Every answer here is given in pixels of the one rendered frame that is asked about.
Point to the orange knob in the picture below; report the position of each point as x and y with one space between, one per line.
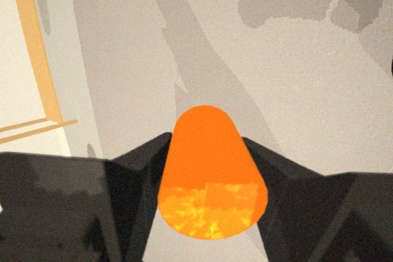
211 188

